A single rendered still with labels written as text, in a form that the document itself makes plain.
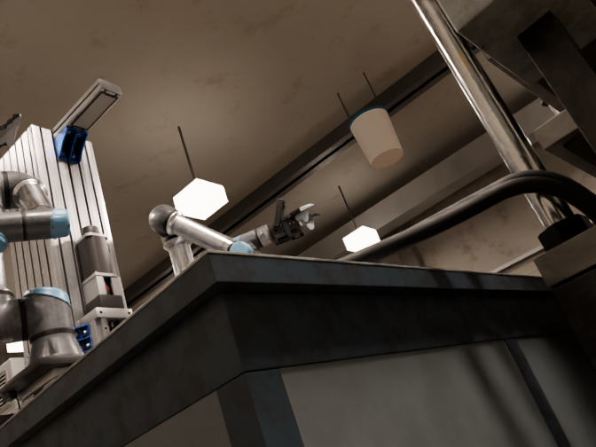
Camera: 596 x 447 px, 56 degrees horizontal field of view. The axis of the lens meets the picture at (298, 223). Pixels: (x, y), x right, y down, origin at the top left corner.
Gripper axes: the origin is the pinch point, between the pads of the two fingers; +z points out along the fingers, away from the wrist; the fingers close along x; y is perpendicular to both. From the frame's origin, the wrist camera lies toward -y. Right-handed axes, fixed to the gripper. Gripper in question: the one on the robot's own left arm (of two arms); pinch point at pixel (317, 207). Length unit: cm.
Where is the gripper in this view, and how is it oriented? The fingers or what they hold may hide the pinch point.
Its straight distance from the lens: 213.1
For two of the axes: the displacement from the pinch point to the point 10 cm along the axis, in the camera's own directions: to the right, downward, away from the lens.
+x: -1.8, -2.4, -9.5
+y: 3.5, 8.9, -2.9
